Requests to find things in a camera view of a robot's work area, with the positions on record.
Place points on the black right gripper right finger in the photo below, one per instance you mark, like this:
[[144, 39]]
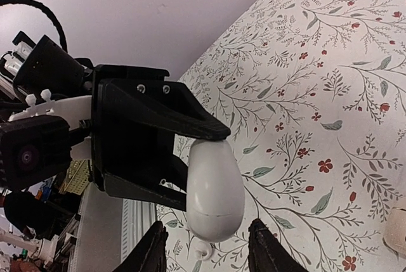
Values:
[[266, 253]]

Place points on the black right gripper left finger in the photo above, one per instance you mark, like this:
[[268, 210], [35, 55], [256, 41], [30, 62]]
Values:
[[149, 255]]

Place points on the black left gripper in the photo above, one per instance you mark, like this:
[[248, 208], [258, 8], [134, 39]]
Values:
[[133, 111]]

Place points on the white earbud charging case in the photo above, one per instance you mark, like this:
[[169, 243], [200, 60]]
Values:
[[215, 201]]

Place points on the white earbud on mat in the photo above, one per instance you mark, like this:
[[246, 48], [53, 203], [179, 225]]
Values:
[[394, 232]]

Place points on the floral patterned mat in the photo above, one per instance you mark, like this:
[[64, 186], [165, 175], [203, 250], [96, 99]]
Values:
[[314, 94]]

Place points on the small white earbud near rail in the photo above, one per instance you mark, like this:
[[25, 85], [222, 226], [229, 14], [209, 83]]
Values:
[[203, 251]]

